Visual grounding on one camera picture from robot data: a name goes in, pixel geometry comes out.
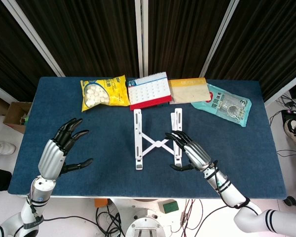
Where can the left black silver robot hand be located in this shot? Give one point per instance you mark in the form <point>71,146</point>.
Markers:
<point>50,155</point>

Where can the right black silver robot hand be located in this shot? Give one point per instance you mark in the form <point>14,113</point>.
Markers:
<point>197,154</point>

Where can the white folding laptop stand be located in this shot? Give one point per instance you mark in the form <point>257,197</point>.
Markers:
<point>137,138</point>

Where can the teal plastic package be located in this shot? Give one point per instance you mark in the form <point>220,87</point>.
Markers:
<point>224,106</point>

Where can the black fabric item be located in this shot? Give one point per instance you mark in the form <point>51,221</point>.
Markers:
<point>0,179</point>

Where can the brown cardboard box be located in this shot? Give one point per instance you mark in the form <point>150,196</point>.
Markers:
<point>13,113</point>

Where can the blue felt table cover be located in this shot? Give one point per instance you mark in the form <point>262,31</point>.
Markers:
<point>108,148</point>

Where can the green block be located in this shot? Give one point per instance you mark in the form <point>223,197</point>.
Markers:
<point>170,207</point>

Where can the beige yellow paper package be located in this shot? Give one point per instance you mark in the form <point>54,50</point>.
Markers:
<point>190,92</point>

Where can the orange block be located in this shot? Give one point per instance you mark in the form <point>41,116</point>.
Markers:
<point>101,202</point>

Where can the red white desk calendar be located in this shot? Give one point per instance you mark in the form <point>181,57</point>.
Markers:
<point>148,92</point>

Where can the white robot torso base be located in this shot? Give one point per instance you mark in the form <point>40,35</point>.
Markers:
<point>144,222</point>

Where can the yellow snack bag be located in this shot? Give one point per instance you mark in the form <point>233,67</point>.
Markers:
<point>116,93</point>

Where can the black white sneaker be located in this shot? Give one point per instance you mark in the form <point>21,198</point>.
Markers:
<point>294,130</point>

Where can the black caster wheel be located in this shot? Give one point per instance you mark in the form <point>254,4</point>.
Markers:
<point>289,201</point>

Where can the black white-framed partition panel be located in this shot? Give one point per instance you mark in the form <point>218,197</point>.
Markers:
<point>88,37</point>
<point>5,49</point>
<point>182,37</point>
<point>261,49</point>

